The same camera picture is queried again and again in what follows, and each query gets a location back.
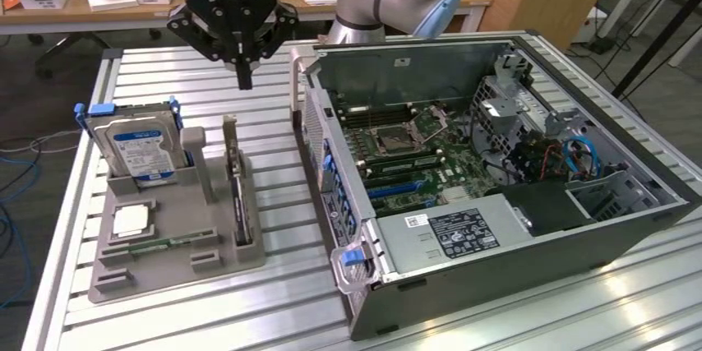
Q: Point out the Nvidia graphics card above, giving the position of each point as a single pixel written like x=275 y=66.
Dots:
x=241 y=203

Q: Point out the hard disk with blue carrier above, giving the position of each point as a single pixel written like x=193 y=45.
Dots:
x=136 y=149

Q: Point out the orange packet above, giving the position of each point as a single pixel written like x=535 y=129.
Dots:
x=8 y=1

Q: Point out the CPU socket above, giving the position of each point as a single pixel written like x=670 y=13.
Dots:
x=395 y=141

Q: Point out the metal socket cover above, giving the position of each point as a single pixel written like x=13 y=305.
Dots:
x=430 y=121

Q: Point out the RAM stick with white label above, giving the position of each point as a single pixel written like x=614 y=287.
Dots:
x=403 y=167

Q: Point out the blue card retention clip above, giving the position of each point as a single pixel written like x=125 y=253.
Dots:
x=344 y=205

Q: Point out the perforated metal disk bay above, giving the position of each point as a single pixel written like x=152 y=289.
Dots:
x=499 y=108

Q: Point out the blue expansion slot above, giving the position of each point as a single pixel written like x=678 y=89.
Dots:
x=397 y=190

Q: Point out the grey printed parts rack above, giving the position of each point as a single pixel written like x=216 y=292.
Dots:
x=180 y=219

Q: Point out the green motherboard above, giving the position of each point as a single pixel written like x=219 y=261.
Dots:
x=466 y=162

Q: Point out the silver CPU chip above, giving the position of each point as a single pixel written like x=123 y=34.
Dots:
x=131 y=219

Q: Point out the small silver chipset heatsink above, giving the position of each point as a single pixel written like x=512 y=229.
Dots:
x=455 y=195

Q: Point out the bare green RAM stick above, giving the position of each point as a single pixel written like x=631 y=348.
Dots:
x=159 y=243

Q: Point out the blue case release latch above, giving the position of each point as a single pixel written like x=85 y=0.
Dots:
x=352 y=255

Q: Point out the grey power supply unit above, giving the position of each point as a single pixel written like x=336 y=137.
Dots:
x=416 y=244

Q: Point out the black power adapter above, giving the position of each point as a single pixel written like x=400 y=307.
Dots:
x=603 y=45

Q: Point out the black tripod pole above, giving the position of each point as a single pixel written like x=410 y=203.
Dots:
x=659 y=38

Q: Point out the dark grey open PC case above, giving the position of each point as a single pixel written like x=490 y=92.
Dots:
x=494 y=285

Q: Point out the grey metal disk bay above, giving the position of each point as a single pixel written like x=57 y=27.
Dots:
x=619 y=195

